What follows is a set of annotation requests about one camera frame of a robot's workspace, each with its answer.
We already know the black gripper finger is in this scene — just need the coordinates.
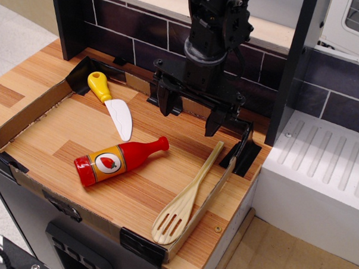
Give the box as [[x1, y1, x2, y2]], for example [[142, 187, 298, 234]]
[[205, 108, 238, 137], [157, 76, 180, 116]]

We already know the white toy sink drainboard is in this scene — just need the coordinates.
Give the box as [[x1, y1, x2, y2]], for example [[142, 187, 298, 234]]
[[253, 112, 359, 264]]

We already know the wooden slotted spoon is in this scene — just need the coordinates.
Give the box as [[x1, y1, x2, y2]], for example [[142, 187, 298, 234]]
[[151, 141, 224, 245]]

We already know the red hot sauce bottle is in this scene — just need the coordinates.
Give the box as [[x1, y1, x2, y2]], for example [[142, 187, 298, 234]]
[[74, 137, 170, 186]]

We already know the cardboard fence with black tape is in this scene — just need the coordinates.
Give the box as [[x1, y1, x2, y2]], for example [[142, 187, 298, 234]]
[[0, 48, 271, 269]]

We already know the black shelf frame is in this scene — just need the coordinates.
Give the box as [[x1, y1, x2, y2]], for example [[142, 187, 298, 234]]
[[53, 0, 318, 146]]

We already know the black toy oven panel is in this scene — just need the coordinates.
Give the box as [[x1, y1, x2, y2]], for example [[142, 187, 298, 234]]
[[43, 220, 117, 269]]

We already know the white appliance with rack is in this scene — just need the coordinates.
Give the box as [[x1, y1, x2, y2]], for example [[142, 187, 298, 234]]
[[320, 0, 359, 57]]

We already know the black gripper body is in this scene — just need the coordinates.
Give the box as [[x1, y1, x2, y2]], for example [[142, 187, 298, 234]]
[[154, 52, 245, 113]]

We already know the yellow handled toy knife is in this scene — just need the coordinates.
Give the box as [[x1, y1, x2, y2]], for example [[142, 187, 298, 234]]
[[87, 71, 133, 142]]

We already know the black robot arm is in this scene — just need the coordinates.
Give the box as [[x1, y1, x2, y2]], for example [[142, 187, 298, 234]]
[[154, 0, 253, 136]]

